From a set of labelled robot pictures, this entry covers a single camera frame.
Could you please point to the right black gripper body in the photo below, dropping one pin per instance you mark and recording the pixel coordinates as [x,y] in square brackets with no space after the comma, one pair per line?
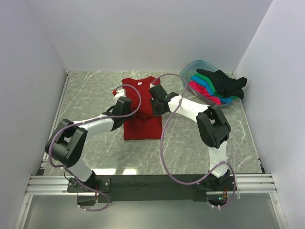
[157,110]

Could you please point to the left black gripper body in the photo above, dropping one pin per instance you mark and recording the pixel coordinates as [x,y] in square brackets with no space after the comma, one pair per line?
[127,113]

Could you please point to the red t shirt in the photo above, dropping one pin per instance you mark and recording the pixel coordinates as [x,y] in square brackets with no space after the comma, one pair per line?
[144,125]

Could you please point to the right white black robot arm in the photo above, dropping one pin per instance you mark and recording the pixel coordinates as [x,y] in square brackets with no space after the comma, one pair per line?
[213,127]

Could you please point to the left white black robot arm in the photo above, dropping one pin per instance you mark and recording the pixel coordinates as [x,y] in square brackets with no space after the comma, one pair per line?
[67,141]

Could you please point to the pink t shirt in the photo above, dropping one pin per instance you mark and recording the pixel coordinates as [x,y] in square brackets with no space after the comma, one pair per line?
[203,91]

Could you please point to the clear plastic bin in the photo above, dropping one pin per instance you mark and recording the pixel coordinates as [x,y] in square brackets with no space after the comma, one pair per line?
[190,70]

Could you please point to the green t shirt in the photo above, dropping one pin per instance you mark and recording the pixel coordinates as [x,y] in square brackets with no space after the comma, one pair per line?
[206,82]

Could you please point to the blue t shirt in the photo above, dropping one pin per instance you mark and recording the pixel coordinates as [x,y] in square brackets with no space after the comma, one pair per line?
[223,101]

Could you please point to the black t shirt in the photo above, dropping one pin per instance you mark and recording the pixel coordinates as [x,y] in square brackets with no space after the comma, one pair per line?
[225,85]

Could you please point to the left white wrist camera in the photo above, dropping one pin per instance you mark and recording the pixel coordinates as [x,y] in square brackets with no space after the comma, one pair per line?
[117,93]

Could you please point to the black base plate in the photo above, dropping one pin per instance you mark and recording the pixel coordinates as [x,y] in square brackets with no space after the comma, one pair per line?
[151,187]

